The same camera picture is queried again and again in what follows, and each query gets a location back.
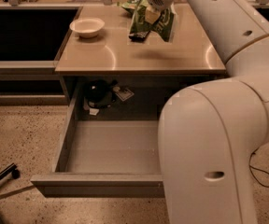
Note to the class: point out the black snack bar wrapper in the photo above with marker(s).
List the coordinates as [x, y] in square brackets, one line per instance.
[139, 37]

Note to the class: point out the grey open drawer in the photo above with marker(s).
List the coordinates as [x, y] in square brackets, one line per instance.
[113, 154]

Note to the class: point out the black device behind drawer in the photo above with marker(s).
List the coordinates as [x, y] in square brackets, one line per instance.
[97, 90]

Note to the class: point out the white bowl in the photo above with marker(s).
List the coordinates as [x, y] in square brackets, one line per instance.
[87, 27]

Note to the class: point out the black chair base leg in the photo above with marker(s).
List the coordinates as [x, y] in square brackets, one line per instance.
[12, 170]

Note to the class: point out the green chip bag on counter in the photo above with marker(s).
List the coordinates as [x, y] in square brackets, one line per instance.
[133, 7]

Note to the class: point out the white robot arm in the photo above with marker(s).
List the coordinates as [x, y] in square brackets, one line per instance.
[207, 132]

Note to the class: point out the grey counter cabinet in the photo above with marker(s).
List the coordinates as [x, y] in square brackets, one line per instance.
[189, 58]

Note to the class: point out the green jalapeno chip bag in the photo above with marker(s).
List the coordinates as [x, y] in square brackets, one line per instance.
[163, 26]

